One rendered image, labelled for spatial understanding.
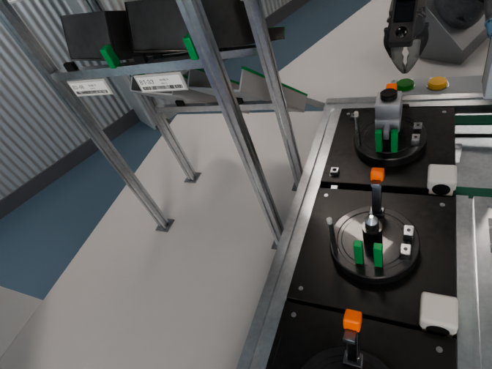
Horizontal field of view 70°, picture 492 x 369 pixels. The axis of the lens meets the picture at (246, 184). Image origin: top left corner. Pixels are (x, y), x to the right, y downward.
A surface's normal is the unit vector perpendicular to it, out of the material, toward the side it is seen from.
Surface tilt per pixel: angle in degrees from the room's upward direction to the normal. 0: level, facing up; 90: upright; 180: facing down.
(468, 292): 0
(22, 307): 0
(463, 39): 45
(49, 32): 90
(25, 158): 90
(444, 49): 90
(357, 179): 0
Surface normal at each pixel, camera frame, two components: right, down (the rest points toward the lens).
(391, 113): -0.34, 0.74
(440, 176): -0.29, -0.67
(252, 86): 0.83, 0.19
